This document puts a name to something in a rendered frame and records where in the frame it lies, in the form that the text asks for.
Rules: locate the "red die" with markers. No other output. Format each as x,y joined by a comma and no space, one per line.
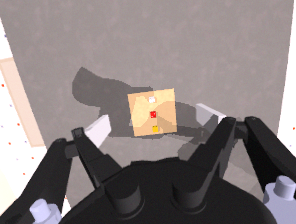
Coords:
153,114

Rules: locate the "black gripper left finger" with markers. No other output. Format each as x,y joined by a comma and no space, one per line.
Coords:
42,199

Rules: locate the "white die with black pips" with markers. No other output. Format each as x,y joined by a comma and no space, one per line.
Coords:
151,99

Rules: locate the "tan mat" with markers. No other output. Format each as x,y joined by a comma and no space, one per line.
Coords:
164,106

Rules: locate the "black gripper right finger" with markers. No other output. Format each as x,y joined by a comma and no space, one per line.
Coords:
273,163

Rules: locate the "yellow die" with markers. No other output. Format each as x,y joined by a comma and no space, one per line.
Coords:
155,128

